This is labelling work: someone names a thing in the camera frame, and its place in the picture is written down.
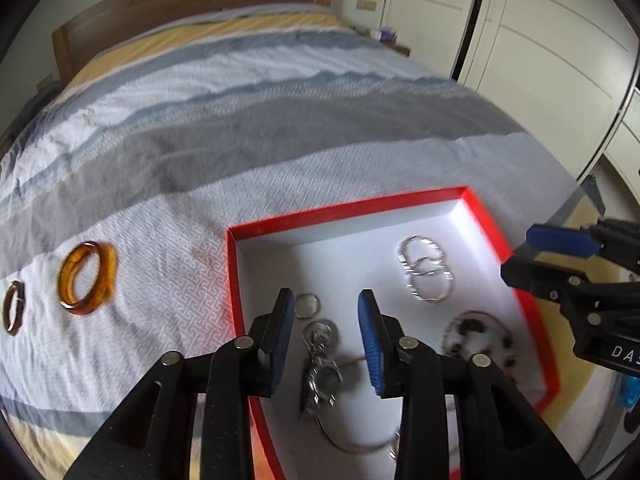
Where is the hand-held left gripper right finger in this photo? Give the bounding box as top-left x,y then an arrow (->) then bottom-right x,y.
357,288 -> 586,480

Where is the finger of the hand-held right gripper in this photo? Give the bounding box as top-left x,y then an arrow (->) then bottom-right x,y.
501,255 -> 588,305
526,218 -> 640,274

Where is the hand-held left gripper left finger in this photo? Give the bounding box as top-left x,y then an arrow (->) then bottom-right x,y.
65,288 -> 296,480

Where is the small silver ring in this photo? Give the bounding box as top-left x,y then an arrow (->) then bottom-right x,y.
292,293 -> 321,320

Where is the black white beaded bracelet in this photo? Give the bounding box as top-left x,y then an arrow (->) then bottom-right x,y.
440,310 -> 517,370

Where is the silver twisted bracelet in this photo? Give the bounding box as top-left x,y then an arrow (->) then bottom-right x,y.
406,256 -> 454,305
397,235 -> 444,277

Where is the red jewelry box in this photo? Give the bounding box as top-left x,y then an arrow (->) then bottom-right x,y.
226,186 -> 564,480

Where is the silver neck ring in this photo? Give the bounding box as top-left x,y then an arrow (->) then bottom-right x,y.
319,355 -> 461,456

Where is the wide amber bangle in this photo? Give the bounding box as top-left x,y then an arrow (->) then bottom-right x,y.
56,240 -> 119,316

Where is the white wardrobe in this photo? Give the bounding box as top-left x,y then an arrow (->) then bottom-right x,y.
385,0 -> 640,186

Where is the striped duvet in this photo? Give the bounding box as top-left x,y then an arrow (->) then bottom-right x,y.
0,2 -> 640,480

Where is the thin brown bangle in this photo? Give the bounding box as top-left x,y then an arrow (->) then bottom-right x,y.
2,280 -> 26,337

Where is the grey blue cloth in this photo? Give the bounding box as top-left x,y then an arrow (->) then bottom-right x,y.
30,77 -> 64,107

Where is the wooden headboard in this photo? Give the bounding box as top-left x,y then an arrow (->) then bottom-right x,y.
52,0 -> 336,86

